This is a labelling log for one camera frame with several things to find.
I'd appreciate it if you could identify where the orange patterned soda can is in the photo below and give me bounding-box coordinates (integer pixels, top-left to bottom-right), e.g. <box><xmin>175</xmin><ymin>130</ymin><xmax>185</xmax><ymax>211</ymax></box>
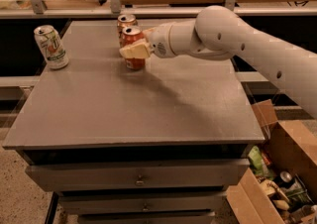
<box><xmin>117</xmin><ymin>14</ymin><xmax>138</xmax><ymax>35</ymax></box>

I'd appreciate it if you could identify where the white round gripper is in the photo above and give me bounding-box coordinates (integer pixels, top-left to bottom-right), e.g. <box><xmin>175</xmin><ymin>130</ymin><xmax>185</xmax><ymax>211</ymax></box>
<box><xmin>119</xmin><ymin>23</ymin><xmax>175</xmax><ymax>59</ymax></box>

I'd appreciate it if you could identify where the white green 7up can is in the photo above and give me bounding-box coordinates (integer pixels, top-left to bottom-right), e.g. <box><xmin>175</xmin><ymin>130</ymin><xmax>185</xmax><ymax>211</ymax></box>
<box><xmin>34</xmin><ymin>25</ymin><xmax>69</xmax><ymax>69</ymax></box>

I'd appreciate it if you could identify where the middle grey drawer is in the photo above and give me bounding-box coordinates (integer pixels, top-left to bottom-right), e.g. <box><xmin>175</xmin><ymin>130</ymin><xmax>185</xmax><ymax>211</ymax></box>
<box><xmin>59</xmin><ymin>191</ymin><xmax>226</xmax><ymax>215</ymax></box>

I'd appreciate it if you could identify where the grey drawer cabinet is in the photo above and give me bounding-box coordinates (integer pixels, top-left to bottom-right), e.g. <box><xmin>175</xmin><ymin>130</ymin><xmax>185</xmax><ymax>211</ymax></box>
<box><xmin>2</xmin><ymin>18</ymin><xmax>265</xmax><ymax>224</ymax></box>

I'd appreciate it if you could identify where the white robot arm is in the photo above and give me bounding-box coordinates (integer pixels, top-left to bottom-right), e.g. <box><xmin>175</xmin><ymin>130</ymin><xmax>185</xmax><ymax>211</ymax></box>
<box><xmin>120</xmin><ymin>6</ymin><xmax>317</xmax><ymax>118</ymax></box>

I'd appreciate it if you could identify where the red coke can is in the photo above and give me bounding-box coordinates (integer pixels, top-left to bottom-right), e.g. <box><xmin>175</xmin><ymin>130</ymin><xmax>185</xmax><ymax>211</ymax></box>
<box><xmin>121</xmin><ymin>26</ymin><xmax>146</xmax><ymax>70</ymax></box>

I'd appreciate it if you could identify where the green snack bag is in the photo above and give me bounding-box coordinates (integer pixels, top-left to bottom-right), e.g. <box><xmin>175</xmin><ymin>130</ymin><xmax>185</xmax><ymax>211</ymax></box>
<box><xmin>248</xmin><ymin>146</ymin><xmax>270</xmax><ymax>177</ymax></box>

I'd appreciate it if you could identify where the cardboard box of snacks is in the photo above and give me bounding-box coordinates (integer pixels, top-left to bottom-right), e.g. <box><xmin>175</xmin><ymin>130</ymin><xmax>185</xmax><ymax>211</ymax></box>
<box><xmin>227</xmin><ymin>100</ymin><xmax>317</xmax><ymax>224</ymax></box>

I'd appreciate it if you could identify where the grey drawer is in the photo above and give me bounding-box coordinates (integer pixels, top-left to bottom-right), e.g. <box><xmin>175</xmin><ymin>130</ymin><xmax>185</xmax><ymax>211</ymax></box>
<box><xmin>26</xmin><ymin>159</ymin><xmax>249</xmax><ymax>191</ymax></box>
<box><xmin>59</xmin><ymin>191</ymin><xmax>226</xmax><ymax>215</ymax></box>
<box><xmin>78</xmin><ymin>211</ymin><xmax>214</xmax><ymax>224</ymax></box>

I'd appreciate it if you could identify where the top grey drawer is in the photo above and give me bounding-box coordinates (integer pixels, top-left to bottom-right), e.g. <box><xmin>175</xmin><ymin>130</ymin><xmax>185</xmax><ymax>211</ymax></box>
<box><xmin>26</xmin><ymin>159</ymin><xmax>249</xmax><ymax>191</ymax></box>

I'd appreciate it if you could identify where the bottom grey drawer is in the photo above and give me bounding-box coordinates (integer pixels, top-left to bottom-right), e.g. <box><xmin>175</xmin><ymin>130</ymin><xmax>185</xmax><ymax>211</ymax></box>
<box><xmin>78</xmin><ymin>211</ymin><xmax>214</xmax><ymax>224</ymax></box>

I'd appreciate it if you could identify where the silver can in box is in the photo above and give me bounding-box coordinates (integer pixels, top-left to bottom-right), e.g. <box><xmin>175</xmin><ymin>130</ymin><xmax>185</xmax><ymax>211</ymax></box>
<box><xmin>274</xmin><ymin>171</ymin><xmax>293</xmax><ymax>187</ymax></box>

